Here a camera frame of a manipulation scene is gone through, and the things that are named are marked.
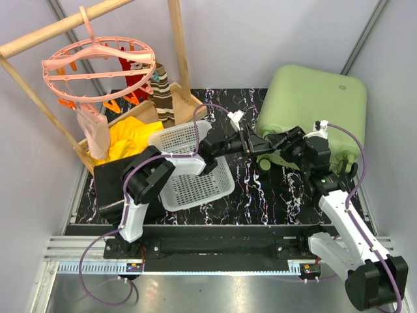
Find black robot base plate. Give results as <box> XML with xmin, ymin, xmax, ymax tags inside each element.
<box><xmin>63</xmin><ymin>225</ymin><xmax>343</xmax><ymax>276</ymax></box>

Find orange clothespin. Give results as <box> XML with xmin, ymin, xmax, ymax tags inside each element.
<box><xmin>102</xmin><ymin>99</ymin><xmax>121</xmax><ymax>113</ymax></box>

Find teal clothespin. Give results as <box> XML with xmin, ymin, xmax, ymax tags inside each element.
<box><xmin>151</xmin><ymin>71</ymin><xmax>160</xmax><ymax>83</ymax></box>

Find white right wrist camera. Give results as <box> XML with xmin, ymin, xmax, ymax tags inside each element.
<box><xmin>314</xmin><ymin>120</ymin><xmax>328</xmax><ymax>140</ymax></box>

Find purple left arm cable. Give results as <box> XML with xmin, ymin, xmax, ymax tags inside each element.
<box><xmin>78</xmin><ymin>103</ymin><xmax>238</xmax><ymax>306</ymax></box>

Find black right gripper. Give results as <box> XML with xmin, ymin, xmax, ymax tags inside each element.
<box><xmin>266</xmin><ymin>126</ymin><xmax>311</xmax><ymax>175</ymax></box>

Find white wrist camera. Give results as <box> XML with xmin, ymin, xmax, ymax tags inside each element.
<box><xmin>227</xmin><ymin>110</ymin><xmax>244</xmax><ymax>132</ymax></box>
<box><xmin>314</xmin><ymin>120</ymin><xmax>328</xmax><ymax>140</ymax></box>

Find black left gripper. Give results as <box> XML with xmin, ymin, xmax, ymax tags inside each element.
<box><xmin>214</xmin><ymin>124</ymin><xmax>272</xmax><ymax>158</ymax></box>

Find pink round clip hanger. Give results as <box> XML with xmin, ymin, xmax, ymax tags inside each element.
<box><xmin>42</xmin><ymin>6</ymin><xmax>156</xmax><ymax>108</ymax></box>

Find green hard-shell suitcase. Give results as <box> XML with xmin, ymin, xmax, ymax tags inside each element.
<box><xmin>255</xmin><ymin>65</ymin><xmax>367</xmax><ymax>173</ymax></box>

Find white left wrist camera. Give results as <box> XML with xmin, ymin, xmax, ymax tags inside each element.
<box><xmin>227</xmin><ymin>110</ymin><xmax>244</xmax><ymax>132</ymax></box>

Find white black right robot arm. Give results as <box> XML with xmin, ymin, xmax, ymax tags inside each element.
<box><xmin>265</xmin><ymin>121</ymin><xmax>409</xmax><ymax>312</ymax></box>

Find white plastic mesh basket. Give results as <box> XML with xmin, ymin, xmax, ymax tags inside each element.
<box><xmin>149</xmin><ymin>120</ymin><xmax>235</xmax><ymax>212</ymax></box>

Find black box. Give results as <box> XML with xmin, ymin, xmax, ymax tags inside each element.
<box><xmin>94</xmin><ymin>154</ymin><xmax>151</xmax><ymax>227</ymax></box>

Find wooden clothes rack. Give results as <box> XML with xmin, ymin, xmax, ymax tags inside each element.
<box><xmin>0</xmin><ymin>0</ymin><xmax>208</xmax><ymax>175</ymax></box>

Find aluminium frame rail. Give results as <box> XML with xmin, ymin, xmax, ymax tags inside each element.
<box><xmin>29</xmin><ymin>234</ymin><xmax>411</xmax><ymax>313</ymax></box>

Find brown striped sock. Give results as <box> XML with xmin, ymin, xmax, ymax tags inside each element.
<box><xmin>149</xmin><ymin>63</ymin><xmax>175</xmax><ymax>128</ymax></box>

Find yellow shorts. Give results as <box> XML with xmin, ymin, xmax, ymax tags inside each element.
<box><xmin>93</xmin><ymin>116</ymin><xmax>164</xmax><ymax>165</ymax></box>

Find red garment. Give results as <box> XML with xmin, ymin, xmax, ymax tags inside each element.
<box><xmin>119</xmin><ymin>58</ymin><xmax>149</xmax><ymax>101</ymax></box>

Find pale pink garment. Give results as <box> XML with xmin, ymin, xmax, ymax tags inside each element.
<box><xmin>76</xmin><ymin>108</ymin><xmax>111</xmax><ymax>160</ymax></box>

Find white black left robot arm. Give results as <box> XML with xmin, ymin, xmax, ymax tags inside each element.
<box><xmin>117</xmin><ymin>126</ymin><xmax>275</xmax><ymax>258</ymax></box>

